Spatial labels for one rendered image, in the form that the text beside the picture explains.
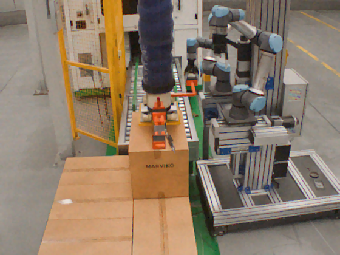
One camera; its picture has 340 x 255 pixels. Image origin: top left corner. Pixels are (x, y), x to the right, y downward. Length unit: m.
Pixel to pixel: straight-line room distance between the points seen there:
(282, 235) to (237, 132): 1.04
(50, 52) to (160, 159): 1.75
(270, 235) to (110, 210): 1.39
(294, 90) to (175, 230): 1.37
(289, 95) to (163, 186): 1.17
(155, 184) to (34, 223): 1.36
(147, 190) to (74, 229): 0.59
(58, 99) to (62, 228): 1.71
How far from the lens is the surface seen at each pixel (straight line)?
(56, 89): 3.91
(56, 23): 3.65
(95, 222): 2.61
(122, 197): 2.79
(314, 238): 3.35
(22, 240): 3.45
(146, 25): 2.42
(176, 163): 2.58
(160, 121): 2.35
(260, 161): 3.22
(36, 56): 6.14
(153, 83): 2.53
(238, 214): 3.11
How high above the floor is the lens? 2.28
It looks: 29 degrees down
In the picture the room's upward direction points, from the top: 2 degrees counter-clockwise
